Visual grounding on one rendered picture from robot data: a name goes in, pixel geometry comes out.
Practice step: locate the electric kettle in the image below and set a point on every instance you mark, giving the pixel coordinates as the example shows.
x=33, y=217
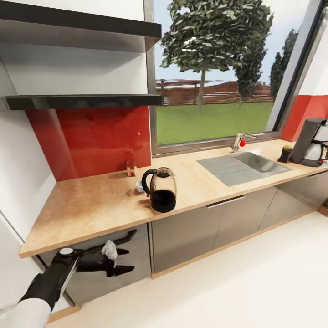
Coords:
x=162, y=191

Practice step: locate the water glass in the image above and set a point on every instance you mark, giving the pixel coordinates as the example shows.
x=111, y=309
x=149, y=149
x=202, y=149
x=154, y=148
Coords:
x=131, y=167

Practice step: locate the drop in sink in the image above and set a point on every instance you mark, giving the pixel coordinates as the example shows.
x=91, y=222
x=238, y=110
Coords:
x=238, y=168

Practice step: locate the coffee maker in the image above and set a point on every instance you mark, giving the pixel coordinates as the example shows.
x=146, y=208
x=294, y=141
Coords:
x=308, y=148

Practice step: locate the coffee cup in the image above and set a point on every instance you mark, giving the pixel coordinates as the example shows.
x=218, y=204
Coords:
x=139, y=186

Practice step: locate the bottle of coffee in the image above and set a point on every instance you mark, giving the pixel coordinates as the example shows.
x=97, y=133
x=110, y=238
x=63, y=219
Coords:
x=286, y=151

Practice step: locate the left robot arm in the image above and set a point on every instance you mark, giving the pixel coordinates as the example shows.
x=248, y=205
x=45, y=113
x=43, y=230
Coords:
x=38, y=302

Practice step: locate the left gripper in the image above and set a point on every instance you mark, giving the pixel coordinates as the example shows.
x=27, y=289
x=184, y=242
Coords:
x=99, y=262

